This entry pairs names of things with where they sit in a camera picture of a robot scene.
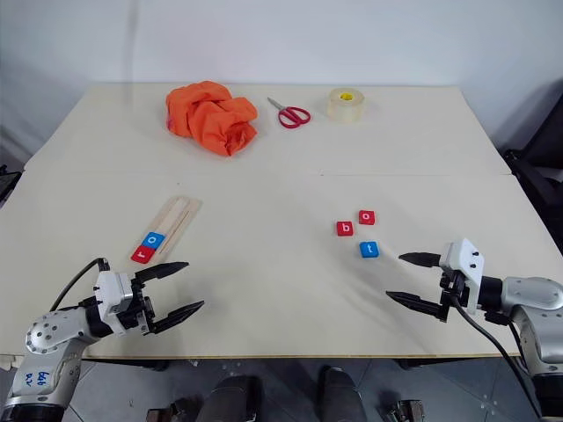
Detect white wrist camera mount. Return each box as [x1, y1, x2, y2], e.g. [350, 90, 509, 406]
[439, 238, 486, 316]
[92, 270, 134, 336]

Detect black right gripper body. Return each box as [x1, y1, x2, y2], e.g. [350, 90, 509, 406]
[437, 270, 467, 324]

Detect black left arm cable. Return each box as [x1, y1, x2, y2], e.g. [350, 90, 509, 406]
[48, 257, 111, 314]

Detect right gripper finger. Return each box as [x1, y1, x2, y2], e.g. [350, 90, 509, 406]
[398, 251, 442, 268]
[385, 289, 443, 322]

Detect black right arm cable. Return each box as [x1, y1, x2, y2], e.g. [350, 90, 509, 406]
[450, 298, 545, 421]

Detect clear tape roll yellow core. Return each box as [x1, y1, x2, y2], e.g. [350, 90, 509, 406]
[325, 87, 365, 125]

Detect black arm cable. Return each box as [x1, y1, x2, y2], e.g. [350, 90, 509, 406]
[48, 257, 111, 314]
[450, 298, 545, 421]

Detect crumpled orange cloth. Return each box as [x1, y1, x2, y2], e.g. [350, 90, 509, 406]
[165, 80, 260, 158]

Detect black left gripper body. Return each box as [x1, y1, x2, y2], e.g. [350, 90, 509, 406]
[117, 275, 158, 338]

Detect wooden tile rack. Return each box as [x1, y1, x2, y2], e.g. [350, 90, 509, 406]
[130, 195, 203, 265]

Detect black object at table side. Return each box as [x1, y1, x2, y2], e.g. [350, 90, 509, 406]
[0, 163, 22, 207]

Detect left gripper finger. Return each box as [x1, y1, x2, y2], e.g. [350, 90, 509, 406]
[151, 300, 206, 334]
[134, 261, 191, 283]

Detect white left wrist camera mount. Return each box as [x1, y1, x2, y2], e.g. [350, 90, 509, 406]
[92, 270, 134, 336]

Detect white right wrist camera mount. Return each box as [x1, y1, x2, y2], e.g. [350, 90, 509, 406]
[439, 238, 486, 316]

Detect dark rounded shape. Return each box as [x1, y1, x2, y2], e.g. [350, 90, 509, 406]
[318, 367, 369, 422]
[206, 375, 265, 422]

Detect red handled scissors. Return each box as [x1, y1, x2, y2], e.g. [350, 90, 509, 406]
[267, 97, 311, 129]

